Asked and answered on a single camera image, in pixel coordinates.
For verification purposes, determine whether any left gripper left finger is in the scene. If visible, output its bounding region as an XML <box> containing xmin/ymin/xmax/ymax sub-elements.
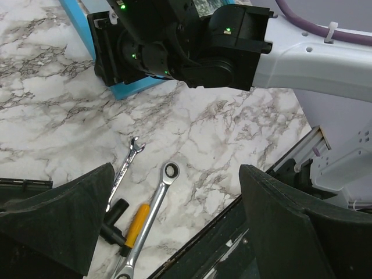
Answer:
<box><xmin>1</xmin><ymin>163</ymin><xmax>115</xmax><ymax>278</ymax></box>

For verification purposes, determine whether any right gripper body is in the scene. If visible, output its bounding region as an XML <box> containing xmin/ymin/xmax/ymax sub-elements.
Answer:
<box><xmin>110</xmin><ymin>18</ymin><xmax>173</xmax><ymax>84</ymax></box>

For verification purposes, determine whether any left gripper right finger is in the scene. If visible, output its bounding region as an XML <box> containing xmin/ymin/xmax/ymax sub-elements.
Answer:
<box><xmin>239</xmin><ymin>165</ymin><xmax>371</xmax><ymax>278</ymax></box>

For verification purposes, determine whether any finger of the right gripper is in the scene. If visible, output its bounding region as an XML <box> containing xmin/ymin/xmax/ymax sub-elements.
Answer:
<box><xmin>87</xmin><ymin>11</ymin><xmax>119</xmax><ymax>87</ymax></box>

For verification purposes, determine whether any blue picture frame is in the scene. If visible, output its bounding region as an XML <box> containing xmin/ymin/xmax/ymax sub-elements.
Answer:
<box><xmin>58</xmin><ymin>0</ymin><xmax>175</xmax><ymax>101</ymax></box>

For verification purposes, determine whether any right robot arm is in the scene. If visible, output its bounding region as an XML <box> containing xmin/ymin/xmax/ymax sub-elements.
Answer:
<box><xmin>87</xmin><ymin>1</ymin><xmax>371</xmax><ymax>102</ymax></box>

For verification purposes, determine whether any black toolbox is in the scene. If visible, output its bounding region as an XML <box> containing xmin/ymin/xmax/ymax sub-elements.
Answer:
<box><xmin>1</xmin><ymin>178</ymin><xmax>53</xmax><ymax>205</ymax></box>

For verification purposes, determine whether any large ratchet wrench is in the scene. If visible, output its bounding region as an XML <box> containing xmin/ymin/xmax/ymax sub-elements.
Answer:
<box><xmin>111</xmin><ymin>161</ymin><xmax>180</xmax><ymax>278</ymax></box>

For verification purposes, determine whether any small open-end wrench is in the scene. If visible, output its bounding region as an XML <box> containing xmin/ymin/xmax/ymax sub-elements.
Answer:
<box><xmin>105</xmin><ymin>136</ymin><xmax>146</xmax><ymax>213</ymax></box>

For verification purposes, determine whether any black T-handle tool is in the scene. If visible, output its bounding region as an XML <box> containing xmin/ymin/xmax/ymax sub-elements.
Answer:
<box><xmin>100</xmin><ymin>198</ymin><xmax>129</xmax><ymax>246</ymax></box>

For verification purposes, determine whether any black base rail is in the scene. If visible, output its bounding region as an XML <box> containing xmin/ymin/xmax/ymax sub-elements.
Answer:
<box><xmin>152</xmin><ymin>159</ymin><xmax>313</xmax><ymax>278</ymax></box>

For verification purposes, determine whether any aluminium table frame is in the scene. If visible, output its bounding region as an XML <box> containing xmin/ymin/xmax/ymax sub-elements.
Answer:
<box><xmin>270</xmin><ymin>126</ymin><xmax>331</xmax><ymax>173</ymax></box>

